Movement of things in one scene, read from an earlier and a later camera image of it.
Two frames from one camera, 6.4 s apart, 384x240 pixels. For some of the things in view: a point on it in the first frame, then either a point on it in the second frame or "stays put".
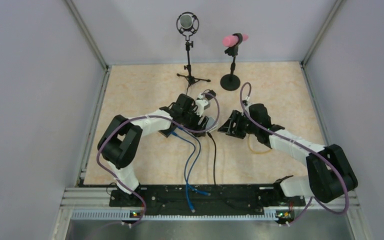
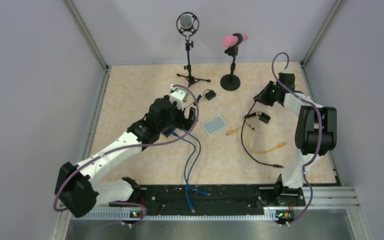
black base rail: [207, 198] stays put
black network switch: [167, 132] stays put
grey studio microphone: [187, 24] stays put
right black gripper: [228, 128] → [263, 98]
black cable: [209, 134] → [275, 166]
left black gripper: [202, 126] → [184, 123]
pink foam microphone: [231, 40] stays put
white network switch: [210, 122] stays put
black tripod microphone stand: [190, 79] stays put
